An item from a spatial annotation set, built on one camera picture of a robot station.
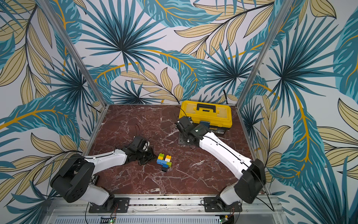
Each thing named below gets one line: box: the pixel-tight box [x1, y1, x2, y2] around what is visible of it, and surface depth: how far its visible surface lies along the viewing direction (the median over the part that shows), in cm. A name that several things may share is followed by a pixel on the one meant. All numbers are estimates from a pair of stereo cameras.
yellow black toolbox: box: [178, 100, 233, 135], surface depth 94 cm
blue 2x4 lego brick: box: [156, 158, 169, 168], surface depth 89 cm
